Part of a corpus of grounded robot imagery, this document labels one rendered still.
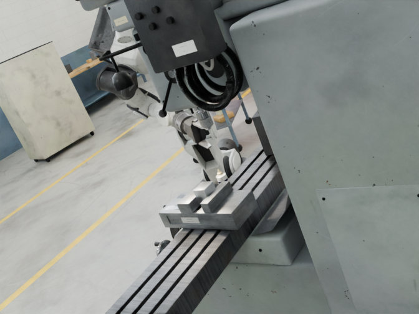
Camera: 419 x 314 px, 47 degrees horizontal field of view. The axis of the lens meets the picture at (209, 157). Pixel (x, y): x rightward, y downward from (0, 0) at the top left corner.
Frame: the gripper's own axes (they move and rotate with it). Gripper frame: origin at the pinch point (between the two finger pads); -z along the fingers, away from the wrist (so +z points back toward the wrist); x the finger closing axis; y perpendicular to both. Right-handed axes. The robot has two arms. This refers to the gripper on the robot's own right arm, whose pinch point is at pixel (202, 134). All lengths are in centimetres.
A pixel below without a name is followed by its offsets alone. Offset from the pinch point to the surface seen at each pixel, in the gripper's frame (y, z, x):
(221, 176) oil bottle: -7.2, -20.6, -6.5
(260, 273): -17, -50, -32
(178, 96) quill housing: -12.7, -17.4, 32.5
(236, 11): 3, -40, 61
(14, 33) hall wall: 67, 843, -189
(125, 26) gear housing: -17, -3, 57
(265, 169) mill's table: 12.4, -22.1, -15.6
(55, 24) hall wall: 158, 882, -221
